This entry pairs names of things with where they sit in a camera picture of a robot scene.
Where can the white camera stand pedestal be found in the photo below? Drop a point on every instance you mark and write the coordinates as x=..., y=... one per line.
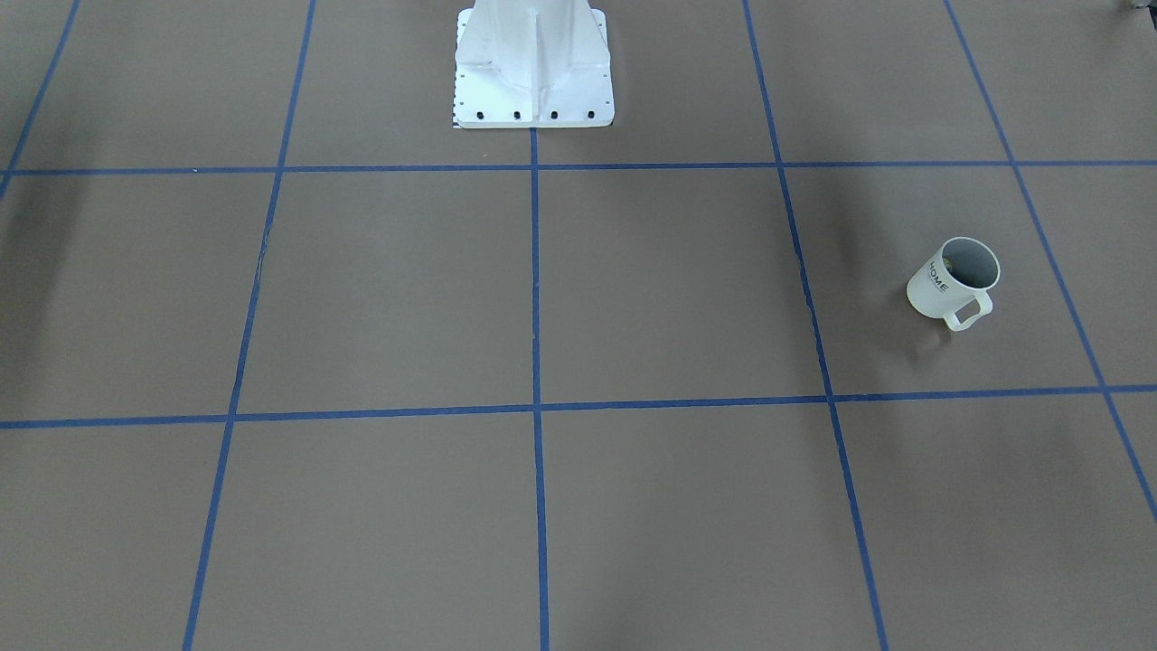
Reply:
x=532, y=64

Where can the white mug with HOME text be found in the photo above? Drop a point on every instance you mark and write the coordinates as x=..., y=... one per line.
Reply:
x=954, y=284

